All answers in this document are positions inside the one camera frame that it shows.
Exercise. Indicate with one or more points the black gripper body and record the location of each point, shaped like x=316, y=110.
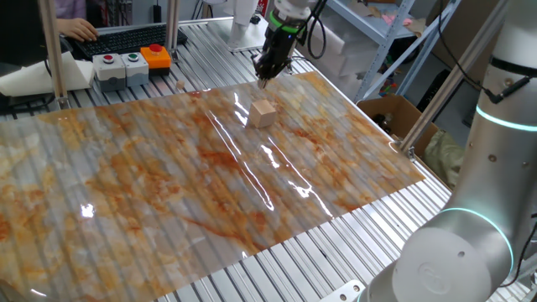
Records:
x=279, y=48

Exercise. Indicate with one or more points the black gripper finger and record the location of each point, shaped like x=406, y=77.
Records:
x=260, y=71
x=277, y=72

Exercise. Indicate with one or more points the light wooden block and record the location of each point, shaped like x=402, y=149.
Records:
x=263, y=115

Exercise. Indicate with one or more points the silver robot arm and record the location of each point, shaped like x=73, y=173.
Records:
x=482, y=189

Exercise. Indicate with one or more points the bare person hand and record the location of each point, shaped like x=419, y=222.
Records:
x=77, y=28

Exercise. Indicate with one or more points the red white label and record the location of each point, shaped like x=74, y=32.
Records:
x=262, y=7

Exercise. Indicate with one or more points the white foam boxes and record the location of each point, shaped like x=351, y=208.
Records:
x=348, y=54

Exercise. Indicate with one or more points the tiny wooden cube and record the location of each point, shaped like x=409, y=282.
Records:
x=180, y=84

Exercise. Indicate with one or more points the blue grey metal shelf rack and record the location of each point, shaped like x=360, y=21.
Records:
x=379, y=54

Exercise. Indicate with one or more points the orange emergency stop box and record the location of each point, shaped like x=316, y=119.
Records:
x=156, y=58

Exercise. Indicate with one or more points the colourful toy pile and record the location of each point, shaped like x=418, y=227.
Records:
x=387, y=84

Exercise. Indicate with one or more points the black power adapter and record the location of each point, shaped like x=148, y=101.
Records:
x=157, y=13

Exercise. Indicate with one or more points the grey box green button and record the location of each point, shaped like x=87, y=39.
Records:
x=135, y=69

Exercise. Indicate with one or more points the open cardboard box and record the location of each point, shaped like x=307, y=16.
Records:
x=403, y=113

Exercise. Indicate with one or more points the black keyboard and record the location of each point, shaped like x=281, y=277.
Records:
x=126, y=40

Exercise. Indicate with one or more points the orange marble pattern mat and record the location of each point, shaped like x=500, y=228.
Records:
x=168, y=189

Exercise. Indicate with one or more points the grey box red button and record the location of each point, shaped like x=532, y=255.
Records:
x=109, y=71

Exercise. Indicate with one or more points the black case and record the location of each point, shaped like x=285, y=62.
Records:
x=432, y=92

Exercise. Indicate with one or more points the diagonal aluminium strut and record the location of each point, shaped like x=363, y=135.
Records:
x=444, y=92

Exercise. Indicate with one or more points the large brown cardboard box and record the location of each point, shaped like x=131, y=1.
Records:
x=461, y=42

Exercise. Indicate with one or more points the olive green bag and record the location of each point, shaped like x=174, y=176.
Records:
x=442, y=157

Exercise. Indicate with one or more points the person in purple shirt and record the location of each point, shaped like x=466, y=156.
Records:
x=69, y=8

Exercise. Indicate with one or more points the white paper sheet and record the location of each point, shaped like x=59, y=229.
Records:
x=33, y=79

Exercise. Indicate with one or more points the black monitor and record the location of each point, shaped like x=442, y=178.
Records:
x=21, y=29

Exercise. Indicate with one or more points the white pedestal with metal plate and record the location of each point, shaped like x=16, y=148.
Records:
x=243, y=25

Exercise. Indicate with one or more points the aluminium frame post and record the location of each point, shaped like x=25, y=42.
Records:
x=172, y=25
x=52, y=50

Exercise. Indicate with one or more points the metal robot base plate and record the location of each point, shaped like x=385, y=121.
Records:
x=344, y=291

